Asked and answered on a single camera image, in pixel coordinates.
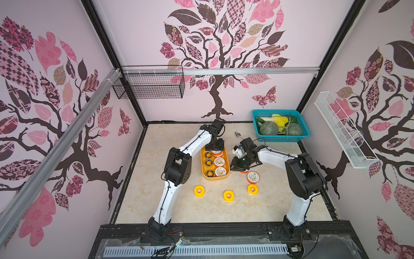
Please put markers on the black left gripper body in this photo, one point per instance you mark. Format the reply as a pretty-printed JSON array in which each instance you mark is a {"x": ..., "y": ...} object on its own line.
[{"x": 215, "y": 144}]

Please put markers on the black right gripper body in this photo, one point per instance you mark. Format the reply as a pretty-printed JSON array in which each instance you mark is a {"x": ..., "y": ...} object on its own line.
[{"x": 241, "y": 160}]

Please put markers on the orange tape roll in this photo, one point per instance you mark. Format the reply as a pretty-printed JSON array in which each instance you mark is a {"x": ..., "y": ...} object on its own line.
[
  {"x": 219, "y": 162},
  {"x": 253, "y": 177},
  {"x": 217, "y": 153}
]

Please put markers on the black yellow tape roll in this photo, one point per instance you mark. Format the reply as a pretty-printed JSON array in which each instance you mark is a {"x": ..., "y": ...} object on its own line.
[
  {"x": 208, "y": 155},
  {"x": 210, "y": 174},
  {"x": 209, "y": 163}
]

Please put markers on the yellow plastic storage box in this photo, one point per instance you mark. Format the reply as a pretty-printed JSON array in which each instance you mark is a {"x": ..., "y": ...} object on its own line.
[{"x": 213, "y": 168}]

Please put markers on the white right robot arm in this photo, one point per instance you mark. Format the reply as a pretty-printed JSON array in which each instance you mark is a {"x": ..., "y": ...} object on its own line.
[{"x": 305, "y": 180}]

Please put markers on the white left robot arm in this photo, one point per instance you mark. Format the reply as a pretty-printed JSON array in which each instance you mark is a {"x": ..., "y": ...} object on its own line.
[{"x": 177, "y": 171}]

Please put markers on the yellow tape roll centre front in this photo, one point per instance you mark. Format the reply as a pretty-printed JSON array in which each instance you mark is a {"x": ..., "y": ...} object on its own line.
[{"x": 229, "y": 196}]

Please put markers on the green melon left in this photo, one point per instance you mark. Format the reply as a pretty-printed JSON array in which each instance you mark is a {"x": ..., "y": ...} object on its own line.
[{"x": 269, "y": 129}]

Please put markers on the green melon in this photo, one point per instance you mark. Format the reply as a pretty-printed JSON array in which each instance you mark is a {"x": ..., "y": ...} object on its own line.
[
  {"x": 294, "y": 129},
  {"x": 269, "y": 129}
]

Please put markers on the teal plastic basket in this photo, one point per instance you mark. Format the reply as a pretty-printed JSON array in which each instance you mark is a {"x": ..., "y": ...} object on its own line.
[{"x": 293, "y": 116}]

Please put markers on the yellow toy corn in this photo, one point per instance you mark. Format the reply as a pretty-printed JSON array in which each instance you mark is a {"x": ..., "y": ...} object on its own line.
[{"x": 281, "y": 121}]

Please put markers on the green melon right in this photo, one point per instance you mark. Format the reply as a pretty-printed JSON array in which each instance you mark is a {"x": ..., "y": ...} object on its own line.
[{"x": 294, "y": 129}]

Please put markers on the aluminium rail back wall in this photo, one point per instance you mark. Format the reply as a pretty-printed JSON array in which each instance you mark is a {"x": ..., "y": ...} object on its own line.
[{"x": 220, "y": 71}]

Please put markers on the aluminium rail wall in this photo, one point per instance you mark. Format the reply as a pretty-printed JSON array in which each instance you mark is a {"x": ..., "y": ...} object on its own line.
[
  {"x": 32, "y": 187},
  {"x": 220, "y": 71}
]

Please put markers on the black wire wall basket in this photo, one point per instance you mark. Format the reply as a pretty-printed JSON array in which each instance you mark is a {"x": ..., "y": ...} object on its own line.
[{"x": 150, "y": 82}]

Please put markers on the white wire wall shelf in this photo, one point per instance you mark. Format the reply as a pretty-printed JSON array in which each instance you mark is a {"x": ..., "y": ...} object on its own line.
[{"x": 348, "y": 135}]

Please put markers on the black base frame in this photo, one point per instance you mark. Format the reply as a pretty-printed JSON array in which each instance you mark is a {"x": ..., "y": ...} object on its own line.
[{"x": 319, "y": 239}]

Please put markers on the white slotted cable duct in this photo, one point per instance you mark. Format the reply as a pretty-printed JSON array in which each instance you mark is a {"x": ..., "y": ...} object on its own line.
[{"x": 146, "y": 252}]

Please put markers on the aluminium rail left wall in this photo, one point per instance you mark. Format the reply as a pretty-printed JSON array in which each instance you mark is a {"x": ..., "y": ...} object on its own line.
[{"x": 32, "y": 187}]

